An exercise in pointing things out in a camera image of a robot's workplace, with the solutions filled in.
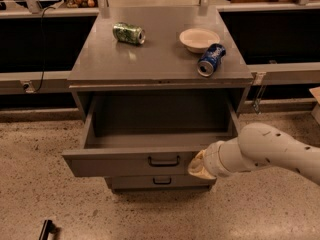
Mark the grey top drawer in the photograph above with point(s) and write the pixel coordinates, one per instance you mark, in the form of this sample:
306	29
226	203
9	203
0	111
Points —
150	135

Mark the green soda can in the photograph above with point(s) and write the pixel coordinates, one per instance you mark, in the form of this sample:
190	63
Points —
128	33

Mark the blue soda can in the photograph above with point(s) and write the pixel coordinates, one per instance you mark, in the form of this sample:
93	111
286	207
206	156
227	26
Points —
211	59

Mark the black object on floor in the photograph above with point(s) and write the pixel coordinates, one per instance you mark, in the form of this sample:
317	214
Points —
48	228

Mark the grey drawer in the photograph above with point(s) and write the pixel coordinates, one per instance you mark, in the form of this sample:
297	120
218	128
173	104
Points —
150	135
157	182

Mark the grey lower drawer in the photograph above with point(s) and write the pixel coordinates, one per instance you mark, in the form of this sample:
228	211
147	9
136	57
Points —
157	182

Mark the hanging metal bracket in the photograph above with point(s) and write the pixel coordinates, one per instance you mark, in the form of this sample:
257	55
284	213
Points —
261	87

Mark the grey metal drawer cabinet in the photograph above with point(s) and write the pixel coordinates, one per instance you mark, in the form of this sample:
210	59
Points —
161	65

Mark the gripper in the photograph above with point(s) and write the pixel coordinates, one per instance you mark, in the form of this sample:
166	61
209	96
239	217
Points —
211	160

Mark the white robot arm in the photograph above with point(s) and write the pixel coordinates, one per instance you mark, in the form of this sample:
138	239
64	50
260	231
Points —
258	146

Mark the white bowl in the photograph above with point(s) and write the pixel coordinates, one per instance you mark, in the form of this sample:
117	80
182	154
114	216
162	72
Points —
198	40

